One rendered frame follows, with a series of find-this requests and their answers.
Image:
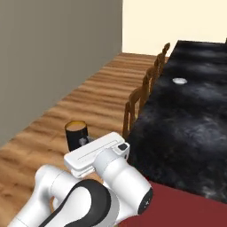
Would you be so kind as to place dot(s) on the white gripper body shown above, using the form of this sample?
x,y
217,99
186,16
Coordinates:
x,y
88,153

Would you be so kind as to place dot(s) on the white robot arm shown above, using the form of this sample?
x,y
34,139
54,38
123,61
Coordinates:
x,y
124,180

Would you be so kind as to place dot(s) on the black cup of tea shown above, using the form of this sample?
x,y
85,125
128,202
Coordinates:
x,y
75,136

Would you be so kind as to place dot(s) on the wooden dining chair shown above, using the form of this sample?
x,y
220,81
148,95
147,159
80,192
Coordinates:
x,y
147,81
159,62
130,103
166,48

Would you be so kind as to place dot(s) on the black marble dining table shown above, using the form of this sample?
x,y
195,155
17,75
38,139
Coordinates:
x,y
183,133

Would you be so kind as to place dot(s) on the white saucer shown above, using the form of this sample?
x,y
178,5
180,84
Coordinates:
x,y
179,80

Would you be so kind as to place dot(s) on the dark red counter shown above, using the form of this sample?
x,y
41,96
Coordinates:
x,y
183,209

